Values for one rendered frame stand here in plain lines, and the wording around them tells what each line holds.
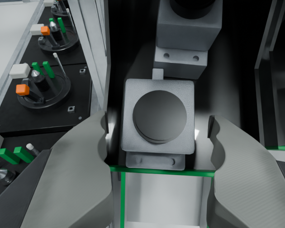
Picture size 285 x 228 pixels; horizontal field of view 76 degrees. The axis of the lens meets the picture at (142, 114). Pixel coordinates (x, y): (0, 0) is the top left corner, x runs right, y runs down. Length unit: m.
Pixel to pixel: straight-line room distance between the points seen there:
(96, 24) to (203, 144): 0.14
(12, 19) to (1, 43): 0.23
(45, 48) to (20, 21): 0.57
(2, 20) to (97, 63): 1.16
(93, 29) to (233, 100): 0.14
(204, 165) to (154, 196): 0.17
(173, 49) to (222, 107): 0.07
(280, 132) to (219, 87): 0.06
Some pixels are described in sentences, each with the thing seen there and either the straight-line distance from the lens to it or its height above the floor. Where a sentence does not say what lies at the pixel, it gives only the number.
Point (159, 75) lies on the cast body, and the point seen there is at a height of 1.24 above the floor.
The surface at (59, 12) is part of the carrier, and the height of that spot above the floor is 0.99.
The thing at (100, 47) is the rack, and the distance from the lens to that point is 0.19.
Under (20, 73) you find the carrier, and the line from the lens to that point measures 0.67.
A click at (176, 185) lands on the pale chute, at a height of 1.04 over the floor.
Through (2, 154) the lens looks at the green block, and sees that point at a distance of 0.43.
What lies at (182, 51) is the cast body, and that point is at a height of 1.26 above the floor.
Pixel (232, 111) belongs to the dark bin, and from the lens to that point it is 0.19.
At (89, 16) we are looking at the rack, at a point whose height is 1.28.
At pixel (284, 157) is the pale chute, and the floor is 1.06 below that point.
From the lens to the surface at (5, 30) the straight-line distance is 1.25.
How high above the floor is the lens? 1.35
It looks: 53 degrees down
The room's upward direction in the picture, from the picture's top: 1 degrees counter-clockwise
